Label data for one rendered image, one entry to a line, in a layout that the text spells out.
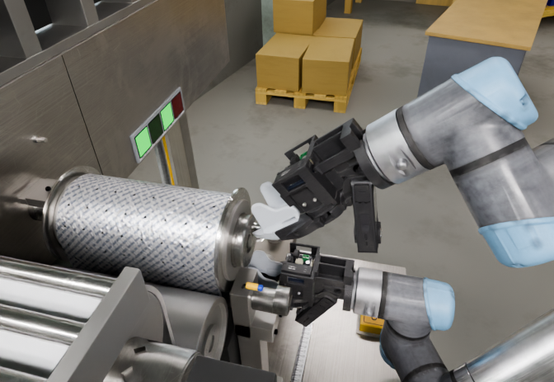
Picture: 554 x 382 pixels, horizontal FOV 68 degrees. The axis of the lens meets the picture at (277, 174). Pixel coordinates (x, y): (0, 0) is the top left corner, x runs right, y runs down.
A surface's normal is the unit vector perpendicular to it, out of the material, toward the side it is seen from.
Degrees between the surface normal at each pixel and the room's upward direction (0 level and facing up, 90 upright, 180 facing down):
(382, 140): 56
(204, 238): 46
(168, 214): 28
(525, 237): 66
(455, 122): 70
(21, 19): 90
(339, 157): 90
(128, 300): 90
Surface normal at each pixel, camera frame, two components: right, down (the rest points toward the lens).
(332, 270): -0.24, 0.59
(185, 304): 0.03, -0.91
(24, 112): 0.97, 0.13
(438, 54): -0.52, 0.52
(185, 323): -0.07, -0.66
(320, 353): -0.02, -0.80
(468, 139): -0.59, 0.16
